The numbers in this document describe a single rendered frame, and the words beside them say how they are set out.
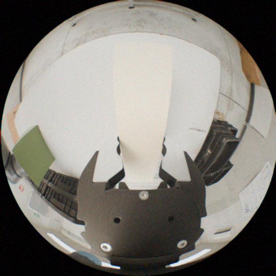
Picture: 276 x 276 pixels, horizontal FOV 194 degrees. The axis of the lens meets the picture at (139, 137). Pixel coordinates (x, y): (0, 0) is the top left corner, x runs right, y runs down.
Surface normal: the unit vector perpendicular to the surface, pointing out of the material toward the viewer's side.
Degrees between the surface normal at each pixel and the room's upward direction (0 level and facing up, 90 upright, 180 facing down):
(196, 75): 0
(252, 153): 90
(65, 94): 0
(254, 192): 90
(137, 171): 0
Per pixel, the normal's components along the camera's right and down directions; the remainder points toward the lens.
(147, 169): 0.00, 0.54
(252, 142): -1.00, -0.01
